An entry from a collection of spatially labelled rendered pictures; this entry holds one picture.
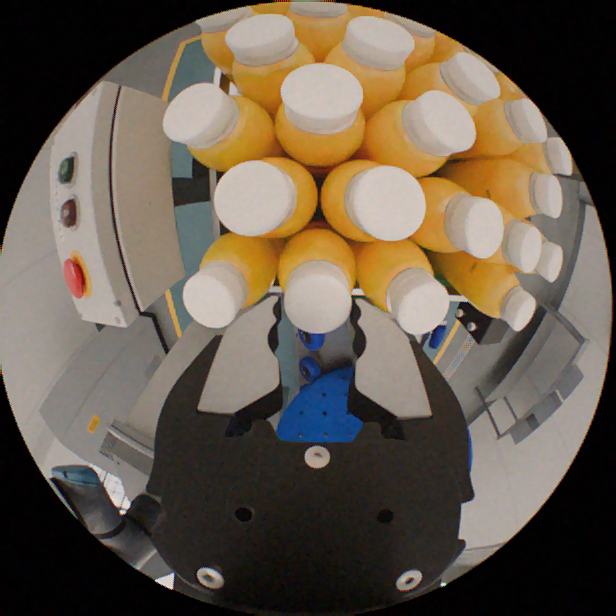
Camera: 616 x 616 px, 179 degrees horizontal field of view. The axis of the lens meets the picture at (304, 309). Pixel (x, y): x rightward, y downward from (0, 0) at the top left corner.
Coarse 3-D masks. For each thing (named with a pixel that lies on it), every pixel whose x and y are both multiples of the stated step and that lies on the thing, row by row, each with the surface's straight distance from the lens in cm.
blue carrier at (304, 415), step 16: (352, 368) 33; (320, 384) 30; (336, 384) 30; (304, 400) 28; (320, 400) 28; (336, 400) 29; (288, 416) 27; (304, 416) 27; (320, 416) 27; (336, 416) 27; (352, 416) 28; (288, 432) 26; (304, 432) 26; (320, 432) 26; (336, 432) 26; (352, 432) 27
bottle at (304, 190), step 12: (288, 168) 13; (300, 168) 14; (288, 180) 12; (300, 180) 13; (312, 180) 15; (300, 192) 12; (312, 192) 14; (300, 204) 12; (312, 204) 14; (288, 216) 12; (300, 216) 13; (312, 216) 15; (276, 228) 12; (288, 228) 13; (300, 228) 15
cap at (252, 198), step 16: (224, 176) 11; (240, 176) 10; (256, 176) 10; (272, 176) 10; (224, 192) 10; (240, 192) 10; (256, 192) 10; (272, 192) 10; (288, 192) 10; (224, 208) 10; (240, 208) 10; (256, 208) 10; (272, 208) 10; (288, 208) 10; (224, 224) 11; (240, 224) 10; (256, 224) 10; (272, 224) 10
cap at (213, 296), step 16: (208, 272) 12; (224, 272) 13; (192, 288) 13; (208, 288) 12; (224, 288) 12; (240, 288) 13; (192, 304) 14; (208, 304) 13; (224, 304) 12; (240, 304) 13; (208, 320) 14; (224, 320) 13
